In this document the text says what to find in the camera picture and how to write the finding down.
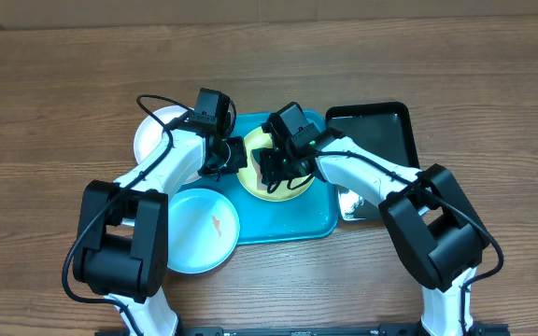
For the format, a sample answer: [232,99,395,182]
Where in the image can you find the yellow green plate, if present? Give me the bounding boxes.
[236,126,314,202]

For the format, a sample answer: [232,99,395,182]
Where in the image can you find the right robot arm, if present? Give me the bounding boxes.
[252,133,499,335]

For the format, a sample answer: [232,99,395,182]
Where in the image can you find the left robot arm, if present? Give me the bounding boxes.
[62,129,246,335]

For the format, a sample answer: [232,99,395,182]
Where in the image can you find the teal plastic tray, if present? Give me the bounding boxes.
[175,110,339,246]

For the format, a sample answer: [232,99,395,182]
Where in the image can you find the black water tray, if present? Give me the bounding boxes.
[326,102,419,222]

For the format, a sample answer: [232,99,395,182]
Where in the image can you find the light blue plate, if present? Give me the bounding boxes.
[167,189,240,274]

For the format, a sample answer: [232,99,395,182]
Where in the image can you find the white pink plate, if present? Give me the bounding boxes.
[133,105,195,164]

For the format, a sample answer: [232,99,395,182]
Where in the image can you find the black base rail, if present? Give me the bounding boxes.
[93,322,511,336]

